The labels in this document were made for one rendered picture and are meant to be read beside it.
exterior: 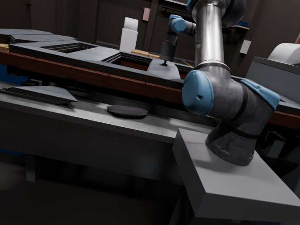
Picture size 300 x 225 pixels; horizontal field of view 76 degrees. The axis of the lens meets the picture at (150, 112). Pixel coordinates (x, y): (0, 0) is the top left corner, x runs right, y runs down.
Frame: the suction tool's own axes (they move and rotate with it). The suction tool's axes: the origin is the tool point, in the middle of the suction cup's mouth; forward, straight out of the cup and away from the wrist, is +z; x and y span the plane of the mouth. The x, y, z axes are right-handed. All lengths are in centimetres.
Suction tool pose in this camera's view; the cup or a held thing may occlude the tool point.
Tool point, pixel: (164, 67)
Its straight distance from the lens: 133.1
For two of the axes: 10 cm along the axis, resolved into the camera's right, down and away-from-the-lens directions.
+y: -9.7, -1.5, -1.6
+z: -2.1, 9.0, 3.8
